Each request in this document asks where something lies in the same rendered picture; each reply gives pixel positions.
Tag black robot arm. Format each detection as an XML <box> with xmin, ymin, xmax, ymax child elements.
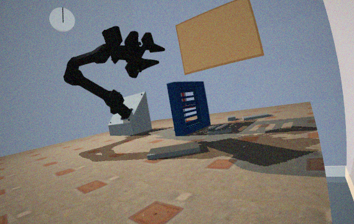
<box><xmin>63</xmin><ymin>26</ymin><xmax>141</xmax><ymax>120</ymax></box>

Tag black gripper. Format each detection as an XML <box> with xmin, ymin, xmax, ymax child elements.
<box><xmin>121</xmin><ymin>32</ymin><xmax>165</xmax><ymax>78</ymax></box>

